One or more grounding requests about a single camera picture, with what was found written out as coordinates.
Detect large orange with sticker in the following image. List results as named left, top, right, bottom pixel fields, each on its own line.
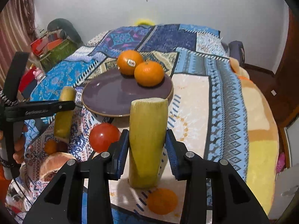
left=117, top=50, right=143, bottom=76

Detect purple ceramic plate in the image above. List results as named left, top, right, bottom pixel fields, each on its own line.
left=82, top=69, right=173, bottom=117

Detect brown wooden door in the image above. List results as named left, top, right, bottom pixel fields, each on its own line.
left=265, top=10, right=298, bottom=125

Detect smaller orange on plate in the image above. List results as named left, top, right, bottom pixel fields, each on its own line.
left=134, top=60, right=164, bottom=87

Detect small orange mandarin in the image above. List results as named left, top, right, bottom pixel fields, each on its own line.
left=147, top=188, right=178, bottom=215

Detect yellow-green sugarcane piece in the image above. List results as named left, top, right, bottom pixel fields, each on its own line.
left=128, top=98, right=168, bottom=189
left=54, top=86, right=76, bottom=144

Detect blue patchwork bedspread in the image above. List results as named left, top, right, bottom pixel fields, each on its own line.
left=7, top=23, right=249, bottom=224

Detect striped pink curtain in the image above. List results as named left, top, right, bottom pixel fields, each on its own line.
left=1, top=0, right=36, bottom=87

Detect green storage box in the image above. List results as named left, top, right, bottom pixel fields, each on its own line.
left=40, top=39, right=78, bottom=72

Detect yellow plush behind bed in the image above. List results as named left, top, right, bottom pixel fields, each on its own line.
left=134, top=19, right=155, bottom=26

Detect dark blue bag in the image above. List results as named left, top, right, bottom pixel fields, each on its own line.
left=229, top=41, right=245, bottom=68

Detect tiny orange kumquat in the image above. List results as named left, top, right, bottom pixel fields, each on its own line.
left=44, top=139, right=59, bottom=155

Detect person's left hand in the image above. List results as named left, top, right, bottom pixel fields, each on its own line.
left=13, top=124, right=28, bottom=164

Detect dark grey plush toy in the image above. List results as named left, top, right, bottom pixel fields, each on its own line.
left=47, top=18, right=84, bottom=46

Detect red tomato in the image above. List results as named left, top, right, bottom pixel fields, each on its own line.
left=89, top=123, right=121, bottom=153

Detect yellow orange fleece blanket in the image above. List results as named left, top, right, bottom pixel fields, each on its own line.
left=229, top=57, right=279, bottom=214

